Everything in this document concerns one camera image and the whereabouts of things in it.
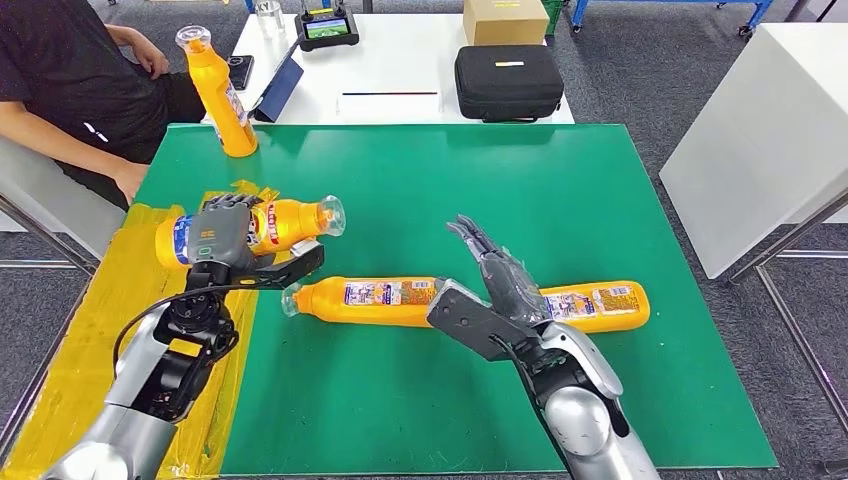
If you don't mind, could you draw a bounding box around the black remote controller with screen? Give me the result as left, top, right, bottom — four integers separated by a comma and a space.
294, 0, 360, 53

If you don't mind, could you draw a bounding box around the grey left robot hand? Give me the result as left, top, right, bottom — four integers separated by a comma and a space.
187, 193, 266, 270

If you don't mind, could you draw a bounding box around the black zip case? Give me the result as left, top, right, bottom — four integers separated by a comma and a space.
454, 44, 566, 125

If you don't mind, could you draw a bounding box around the orange juice bottle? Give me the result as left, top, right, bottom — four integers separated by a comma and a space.
280, 276, 442, 330
154, 194, 347, 272
539, 280, 652, 335
174, 25, 260, 160

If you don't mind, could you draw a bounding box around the yellow plastic film patch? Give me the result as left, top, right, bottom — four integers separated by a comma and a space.
0, 180, 293, 480

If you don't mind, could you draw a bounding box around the green plastic crate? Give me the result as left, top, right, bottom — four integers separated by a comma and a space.
537, 0, 564, 38

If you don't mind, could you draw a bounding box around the blue metal rack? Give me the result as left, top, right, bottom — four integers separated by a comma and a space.
569, 0, 776, 40

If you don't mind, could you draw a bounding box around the blue tablet cover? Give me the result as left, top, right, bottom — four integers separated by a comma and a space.
250, 40, 305, 124

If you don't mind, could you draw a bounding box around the clear glass cup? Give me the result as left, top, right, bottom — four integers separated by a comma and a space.
254, 0, 286, 38

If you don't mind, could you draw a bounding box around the green table mat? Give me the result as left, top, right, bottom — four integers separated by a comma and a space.
135, 123, 778, 476

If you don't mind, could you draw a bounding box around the black smartphone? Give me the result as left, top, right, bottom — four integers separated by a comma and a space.
227, 54, 256, 92

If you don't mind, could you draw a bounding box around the person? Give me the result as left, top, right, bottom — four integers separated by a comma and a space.
0, 0, 207, 212

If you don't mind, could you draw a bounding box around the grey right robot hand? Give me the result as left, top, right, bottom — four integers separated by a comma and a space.
445, 213, 554, 326

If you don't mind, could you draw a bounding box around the brown cardboard box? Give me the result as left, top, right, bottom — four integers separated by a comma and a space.
462, 0, 550, 47

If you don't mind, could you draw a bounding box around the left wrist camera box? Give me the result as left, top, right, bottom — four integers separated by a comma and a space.
228, 238, 326, 291

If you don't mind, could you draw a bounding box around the white desk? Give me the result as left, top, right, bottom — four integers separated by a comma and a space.
201, 13, 576, 126

